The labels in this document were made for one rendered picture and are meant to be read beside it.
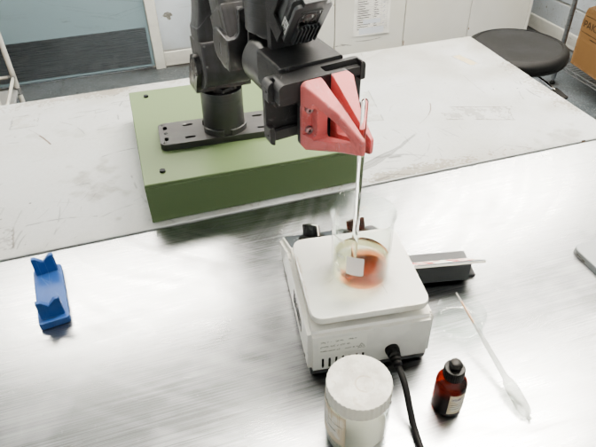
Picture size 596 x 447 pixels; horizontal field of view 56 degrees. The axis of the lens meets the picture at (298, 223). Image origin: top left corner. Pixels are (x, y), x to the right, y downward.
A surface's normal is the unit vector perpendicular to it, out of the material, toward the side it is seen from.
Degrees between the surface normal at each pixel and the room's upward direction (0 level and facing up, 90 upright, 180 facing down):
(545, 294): 0
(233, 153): 1
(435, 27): 90
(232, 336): 0
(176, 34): 90
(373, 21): 90
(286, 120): 92
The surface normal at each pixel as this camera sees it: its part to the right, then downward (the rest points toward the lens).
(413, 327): 0.18, 0.62
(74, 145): -0.02, -0.77
